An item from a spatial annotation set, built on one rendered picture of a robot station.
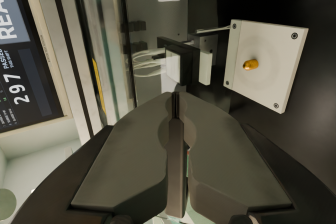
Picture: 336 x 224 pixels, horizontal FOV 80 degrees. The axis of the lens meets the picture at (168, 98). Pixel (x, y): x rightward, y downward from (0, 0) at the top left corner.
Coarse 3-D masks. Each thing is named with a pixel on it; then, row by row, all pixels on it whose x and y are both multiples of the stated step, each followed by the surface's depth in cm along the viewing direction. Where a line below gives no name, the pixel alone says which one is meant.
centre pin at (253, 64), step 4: (248, 60) 38; (252, 60) 38; (256, 60) 39; (244, 64) 38; (248, 64) 38; (252, 64) 38; (256, 64) 38; (244, 68) 38; (248, 68) 38; (252, 68) 38
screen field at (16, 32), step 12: (0, 0) 28; (12, 0) 28; (0, 12) 28; (12, 12) 29; (0, 24) 29; (12, 24) 29; (24, 24) 30; (0, 36) 29; (12, 36) 30; (24, 36) 30
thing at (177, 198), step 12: (180, 120) 13; (180, 132) 13; (168, 144) 14; (180, 144) 14; (168, 156) 15; (180, 156) 14; (168, 168) 15; (180, 168) 15; (168, 180) 16; (180, 180) 15; (168, 192) 16; (180, 192) 16; (168, 204) 17; (180, 204) 17; (180, 216) 17
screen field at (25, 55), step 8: (24, 56) 31; (24, 64) 32; (32, 64) 32; (32, 72) 33; (32, 80) 33; (40, 80) 34; (32, 88) 34; (40, 88) 34; (40, 96) 35; (40, 104) 35; (48, 104) 36; (48, 112) 36
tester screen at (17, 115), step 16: (0, 48) 30; (16, 48) 30; (32, 48) 31; (0, 64) 30; (16, 64) 31; (0, 80) 31; (0, 96) 32; (32, 96) 34; (48, 96) 35; (0, 112) 33; (16, 112) 34; (32, 112) 35; (0, 128) 34
